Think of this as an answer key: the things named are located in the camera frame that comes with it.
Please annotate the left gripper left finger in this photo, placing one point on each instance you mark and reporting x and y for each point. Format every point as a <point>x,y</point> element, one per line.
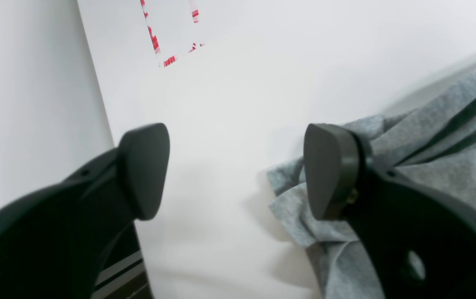
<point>55,241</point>

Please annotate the grey t-shirt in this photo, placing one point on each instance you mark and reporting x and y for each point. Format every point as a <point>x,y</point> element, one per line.
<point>433,145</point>

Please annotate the red tape rectangle marking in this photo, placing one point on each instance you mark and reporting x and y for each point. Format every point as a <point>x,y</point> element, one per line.
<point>174,28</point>

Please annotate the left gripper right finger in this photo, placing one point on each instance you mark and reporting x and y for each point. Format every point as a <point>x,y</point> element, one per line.
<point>422,242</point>

